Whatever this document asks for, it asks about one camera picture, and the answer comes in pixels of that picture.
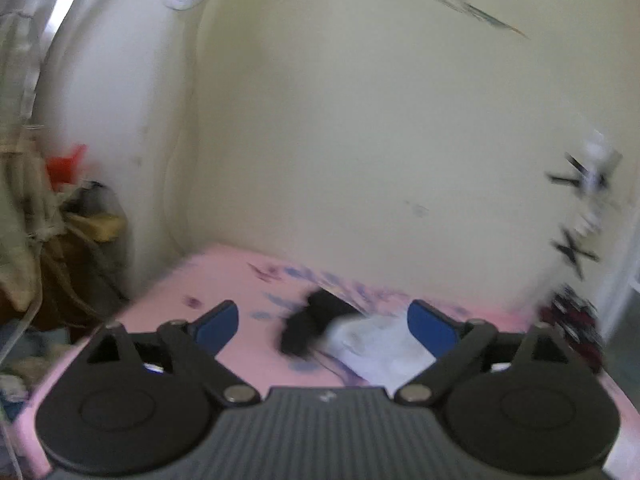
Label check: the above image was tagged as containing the pink floral bed sheet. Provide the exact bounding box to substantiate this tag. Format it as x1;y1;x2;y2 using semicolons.
12;245;639;479

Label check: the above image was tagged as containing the white small garment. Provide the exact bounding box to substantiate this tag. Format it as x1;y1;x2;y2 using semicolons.
318;314;436;393

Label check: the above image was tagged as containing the black small garment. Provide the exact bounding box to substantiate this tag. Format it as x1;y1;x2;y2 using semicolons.
278;288;361;359

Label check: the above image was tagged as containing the grey window curtain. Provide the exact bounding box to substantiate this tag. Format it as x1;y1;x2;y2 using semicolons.
1;0;76;312

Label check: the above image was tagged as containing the red black patterned clothes pile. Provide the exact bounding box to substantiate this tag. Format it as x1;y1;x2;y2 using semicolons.
538;285;604;374

